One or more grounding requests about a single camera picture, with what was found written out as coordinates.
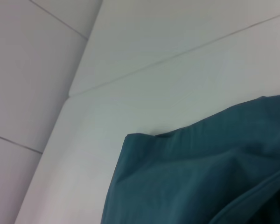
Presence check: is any blue shirt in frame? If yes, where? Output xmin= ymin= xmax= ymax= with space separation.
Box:
xmin=100 ymin=91 xmax=280 ymax=224

